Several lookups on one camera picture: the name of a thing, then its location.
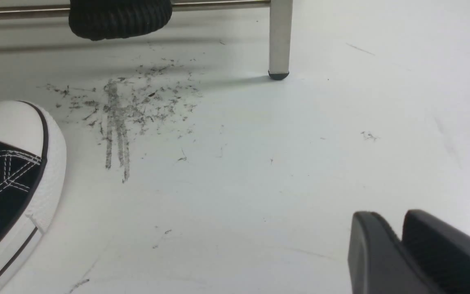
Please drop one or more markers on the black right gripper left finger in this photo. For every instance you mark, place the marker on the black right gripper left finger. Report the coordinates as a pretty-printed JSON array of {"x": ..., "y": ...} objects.
[{"x": 379, "y": 264}]

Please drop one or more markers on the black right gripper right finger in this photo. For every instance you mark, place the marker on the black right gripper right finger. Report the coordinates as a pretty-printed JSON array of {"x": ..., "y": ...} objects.
[{"x": 439, "y": 249}]

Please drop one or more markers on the stainless steel shoe rack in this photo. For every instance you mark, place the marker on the stainless steel shoe rack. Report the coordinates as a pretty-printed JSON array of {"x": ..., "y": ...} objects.
[{"x": 280, "y": 22}]

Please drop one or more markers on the black knit sneaker right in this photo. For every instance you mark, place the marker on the black knit sneaker right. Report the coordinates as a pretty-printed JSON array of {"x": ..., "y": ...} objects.
[{"x": 114, "y": 19}]

